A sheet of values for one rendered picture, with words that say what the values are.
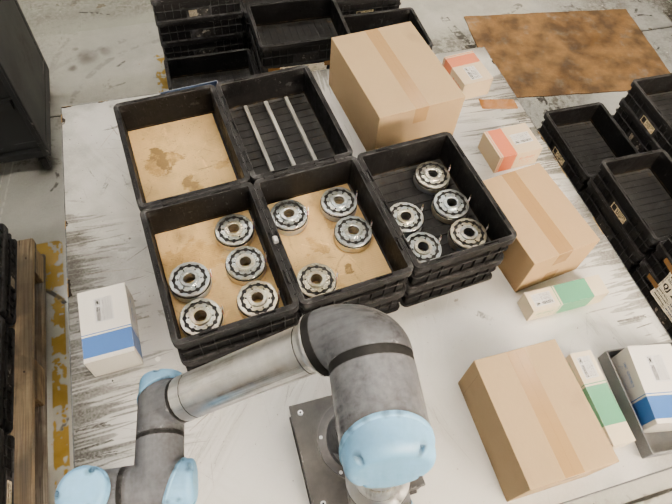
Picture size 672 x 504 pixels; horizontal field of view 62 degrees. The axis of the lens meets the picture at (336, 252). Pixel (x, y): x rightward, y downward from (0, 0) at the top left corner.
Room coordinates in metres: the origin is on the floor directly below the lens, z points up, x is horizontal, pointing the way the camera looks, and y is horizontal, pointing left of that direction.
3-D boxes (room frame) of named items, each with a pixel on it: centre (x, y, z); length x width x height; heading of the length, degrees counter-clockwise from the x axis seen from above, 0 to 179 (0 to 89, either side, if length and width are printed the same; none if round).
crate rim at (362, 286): (0.83, 0.02, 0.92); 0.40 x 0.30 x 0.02; 26
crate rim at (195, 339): (0.70, 0.29, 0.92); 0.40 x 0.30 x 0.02; 26
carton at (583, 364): (0.51, -0.70, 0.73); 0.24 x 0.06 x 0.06; 18
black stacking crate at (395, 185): (0.96, -0.25, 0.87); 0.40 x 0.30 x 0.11; 26
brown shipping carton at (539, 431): (0.43, -0.51, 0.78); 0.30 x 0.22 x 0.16; 21
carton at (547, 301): (0.80, -0.66, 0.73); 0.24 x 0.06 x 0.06; 112
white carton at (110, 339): (0.55, 0.56, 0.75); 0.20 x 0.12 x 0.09; 23
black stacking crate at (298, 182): (0.83, 0.02, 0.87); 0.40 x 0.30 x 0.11; 26
